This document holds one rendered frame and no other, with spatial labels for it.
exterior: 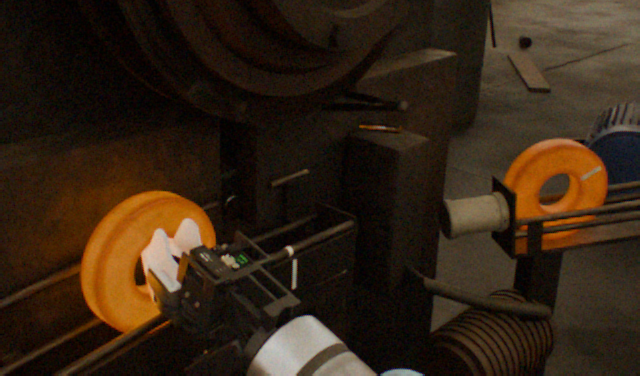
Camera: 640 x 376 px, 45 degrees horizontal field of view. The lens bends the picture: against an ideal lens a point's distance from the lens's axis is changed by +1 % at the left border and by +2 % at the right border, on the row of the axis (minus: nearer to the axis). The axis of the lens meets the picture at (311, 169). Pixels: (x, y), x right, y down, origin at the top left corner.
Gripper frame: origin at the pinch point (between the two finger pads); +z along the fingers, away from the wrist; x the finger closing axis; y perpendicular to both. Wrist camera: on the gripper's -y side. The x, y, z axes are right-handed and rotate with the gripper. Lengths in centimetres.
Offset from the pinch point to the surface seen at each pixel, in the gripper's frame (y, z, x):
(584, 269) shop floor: -81, 0, -172
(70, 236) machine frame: -0.1, 5.7, 6.3
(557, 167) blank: 2, -16, -60
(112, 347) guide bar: -5.5, -5.8, 7.9
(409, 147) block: 4.0, -3.6, -39.3
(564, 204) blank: -4, -19, -63
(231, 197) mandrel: -3.3, 6.1, -16.9
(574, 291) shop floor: -80, -4, -157
